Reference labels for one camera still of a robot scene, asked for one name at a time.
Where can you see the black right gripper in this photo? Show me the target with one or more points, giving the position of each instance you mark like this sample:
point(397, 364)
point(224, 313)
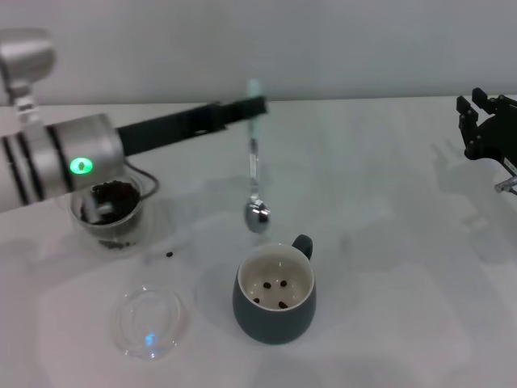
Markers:
point(497, 137)

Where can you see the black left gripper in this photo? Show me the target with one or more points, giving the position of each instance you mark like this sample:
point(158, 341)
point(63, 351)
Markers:
point(169, 127)

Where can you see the double-wall glass cup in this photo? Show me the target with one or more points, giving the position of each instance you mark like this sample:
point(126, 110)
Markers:
point(121, 234)

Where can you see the dark green ceramic mug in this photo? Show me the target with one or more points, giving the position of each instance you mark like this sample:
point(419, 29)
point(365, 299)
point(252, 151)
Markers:
point(274, 327)

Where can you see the coffee beans pile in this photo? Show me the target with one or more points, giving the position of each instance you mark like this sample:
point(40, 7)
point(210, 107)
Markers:
point(121, 194)

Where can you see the clear glass saucer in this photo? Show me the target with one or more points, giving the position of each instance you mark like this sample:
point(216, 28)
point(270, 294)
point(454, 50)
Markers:
point(149, 319)

